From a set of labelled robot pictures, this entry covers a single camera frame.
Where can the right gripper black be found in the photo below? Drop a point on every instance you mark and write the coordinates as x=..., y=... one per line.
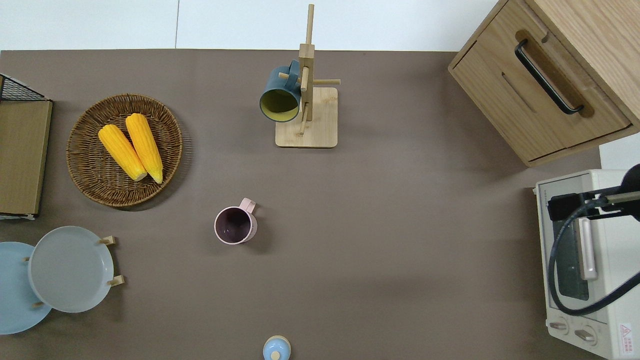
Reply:
x=634, y=185

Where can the pink mug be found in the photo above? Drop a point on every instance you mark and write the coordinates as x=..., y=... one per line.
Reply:
x=232, y=227

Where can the white toaster oven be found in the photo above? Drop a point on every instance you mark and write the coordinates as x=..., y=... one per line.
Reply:
x=615, y=250

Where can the wooden cabinet box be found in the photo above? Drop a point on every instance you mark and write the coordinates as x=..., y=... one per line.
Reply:
x=600, y=40

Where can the brown table mat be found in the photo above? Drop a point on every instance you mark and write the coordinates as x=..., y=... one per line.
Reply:
x=375, y=225

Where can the wooden mug rack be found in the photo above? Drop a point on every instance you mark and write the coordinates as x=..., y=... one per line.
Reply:
x=320, y=130

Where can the dark blue mug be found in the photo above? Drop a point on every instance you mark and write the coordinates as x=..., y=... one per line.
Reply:
x=280, y=90

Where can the yellow corn cob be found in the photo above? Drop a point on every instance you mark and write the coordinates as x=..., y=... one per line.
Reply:
x=145, y=145
x=122, y=152

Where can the wooden plate rack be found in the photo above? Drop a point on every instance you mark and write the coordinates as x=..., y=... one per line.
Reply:
x=111, y=240

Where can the brown wicker basket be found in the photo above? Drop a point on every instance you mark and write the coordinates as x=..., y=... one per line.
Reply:
x=100, y=185

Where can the grey plate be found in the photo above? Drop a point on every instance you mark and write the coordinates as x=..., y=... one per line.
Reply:
x=70, y=270

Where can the light blue plate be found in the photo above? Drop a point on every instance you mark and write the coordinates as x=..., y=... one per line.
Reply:
x=15, y=300

